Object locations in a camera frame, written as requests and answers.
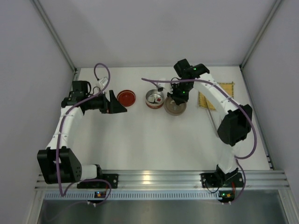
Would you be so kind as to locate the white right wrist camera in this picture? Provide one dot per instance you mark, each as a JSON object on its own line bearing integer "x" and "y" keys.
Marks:
{"x": 165, "y": 86}

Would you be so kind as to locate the red round lid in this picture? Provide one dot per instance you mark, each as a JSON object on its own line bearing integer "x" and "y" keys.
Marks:
{"x": 126, "y": 97}

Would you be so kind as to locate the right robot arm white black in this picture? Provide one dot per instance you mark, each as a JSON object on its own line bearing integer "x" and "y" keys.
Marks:
{"x": 236, "y": 119}

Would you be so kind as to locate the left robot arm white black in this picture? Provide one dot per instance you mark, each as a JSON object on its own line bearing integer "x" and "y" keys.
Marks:
{"x": 57, "y": 161}

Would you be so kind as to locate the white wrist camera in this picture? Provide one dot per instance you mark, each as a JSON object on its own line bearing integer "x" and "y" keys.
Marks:
{"x": 103, "y": 83}
{"x": 165, "y": 86}

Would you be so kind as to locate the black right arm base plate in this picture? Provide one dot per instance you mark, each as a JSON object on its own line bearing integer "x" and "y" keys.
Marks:
{"x": 214, "y": 180}

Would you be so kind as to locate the brown round lid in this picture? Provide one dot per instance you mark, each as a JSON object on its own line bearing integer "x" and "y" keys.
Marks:
{"x": 171, "y": 106}

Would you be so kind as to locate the red metal lunch tin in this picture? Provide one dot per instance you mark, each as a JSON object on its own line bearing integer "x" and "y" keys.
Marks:
{"x": 154, "y": 93}

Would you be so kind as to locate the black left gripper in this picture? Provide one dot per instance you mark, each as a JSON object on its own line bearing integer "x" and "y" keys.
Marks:
{"x": 106, "y": 103}

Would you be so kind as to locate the dark sushi roll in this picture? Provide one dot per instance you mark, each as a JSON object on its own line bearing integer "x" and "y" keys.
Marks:
{"x": 152, "y": 100}

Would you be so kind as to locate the sushi roll with red centre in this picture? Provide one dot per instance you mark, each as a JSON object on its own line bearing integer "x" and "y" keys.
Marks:
{"x": 158, "y": 100}

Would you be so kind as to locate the aluminium mounting rail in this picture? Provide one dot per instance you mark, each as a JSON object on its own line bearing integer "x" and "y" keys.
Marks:
{"x": 189, "y": 180}

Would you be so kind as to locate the slotted cable duct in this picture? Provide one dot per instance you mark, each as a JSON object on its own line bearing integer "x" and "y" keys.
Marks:
{"x": 137, "y": 195}

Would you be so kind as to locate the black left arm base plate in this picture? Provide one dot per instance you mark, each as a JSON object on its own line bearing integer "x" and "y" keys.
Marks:
{"x": 101, "y": 182}

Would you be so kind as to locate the brown metal lunch tin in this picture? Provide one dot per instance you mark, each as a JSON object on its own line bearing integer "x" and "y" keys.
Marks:
{"x": 175, "y": 114}

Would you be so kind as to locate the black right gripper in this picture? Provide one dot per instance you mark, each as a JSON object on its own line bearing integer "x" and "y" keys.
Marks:
{"x": 176, "y": 97}

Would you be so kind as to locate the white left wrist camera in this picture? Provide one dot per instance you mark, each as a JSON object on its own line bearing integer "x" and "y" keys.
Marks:
{"x": 103, "y": 83}

